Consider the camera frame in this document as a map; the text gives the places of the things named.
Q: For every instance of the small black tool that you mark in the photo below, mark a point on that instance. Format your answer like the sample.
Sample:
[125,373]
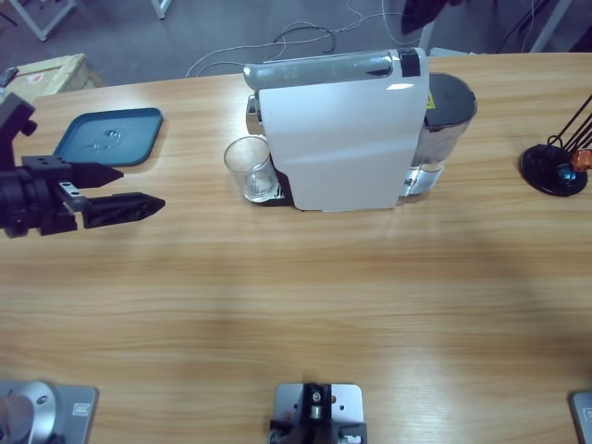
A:
[9,75]

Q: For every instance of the white metal frame leg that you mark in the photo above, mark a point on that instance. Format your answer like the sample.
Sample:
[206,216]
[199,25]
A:
[427,41]
[161,7]
[550,23]

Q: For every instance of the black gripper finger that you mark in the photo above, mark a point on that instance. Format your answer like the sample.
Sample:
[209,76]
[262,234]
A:
[418,14]

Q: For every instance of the white metal table frame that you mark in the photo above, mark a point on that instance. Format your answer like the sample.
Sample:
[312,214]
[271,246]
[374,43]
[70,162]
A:
[41,18]

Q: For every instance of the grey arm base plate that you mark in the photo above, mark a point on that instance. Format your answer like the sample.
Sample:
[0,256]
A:
[582,416]
[78,416]

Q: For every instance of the black capsule holder with rods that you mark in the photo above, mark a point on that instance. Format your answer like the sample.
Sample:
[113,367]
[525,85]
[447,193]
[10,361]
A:
[538,171]

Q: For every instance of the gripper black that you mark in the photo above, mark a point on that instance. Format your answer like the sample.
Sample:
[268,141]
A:
[32,199]

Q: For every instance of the black drip tray silver grid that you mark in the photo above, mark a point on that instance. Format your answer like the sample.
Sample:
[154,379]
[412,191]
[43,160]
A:
[283,196]

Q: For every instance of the clear drinking glass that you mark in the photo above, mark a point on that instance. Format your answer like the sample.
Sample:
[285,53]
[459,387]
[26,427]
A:
[250,185]

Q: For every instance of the blue plastic tray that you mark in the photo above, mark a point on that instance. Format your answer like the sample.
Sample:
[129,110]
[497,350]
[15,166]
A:
[134,134]

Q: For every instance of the clear water tank black lid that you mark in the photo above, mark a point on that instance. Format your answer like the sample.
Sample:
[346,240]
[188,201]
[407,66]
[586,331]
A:
[448,97]

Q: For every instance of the white capsule coffee machine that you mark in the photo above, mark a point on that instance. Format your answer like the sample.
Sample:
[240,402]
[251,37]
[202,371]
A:
[342,139]

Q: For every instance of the grey mount plate dark post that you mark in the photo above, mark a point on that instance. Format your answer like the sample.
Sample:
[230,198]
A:
[347,402]

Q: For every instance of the orange coffee capsule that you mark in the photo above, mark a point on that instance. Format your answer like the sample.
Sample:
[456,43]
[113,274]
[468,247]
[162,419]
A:
[582,159]

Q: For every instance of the blue coffee capsule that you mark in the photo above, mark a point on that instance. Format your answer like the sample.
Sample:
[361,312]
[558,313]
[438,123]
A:
[565,174]

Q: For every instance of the light wooden crate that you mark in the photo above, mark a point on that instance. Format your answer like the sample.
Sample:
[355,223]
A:
[55,78]

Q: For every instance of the silver coffee machine lever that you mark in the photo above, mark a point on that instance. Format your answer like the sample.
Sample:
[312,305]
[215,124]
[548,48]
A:
[314,69]

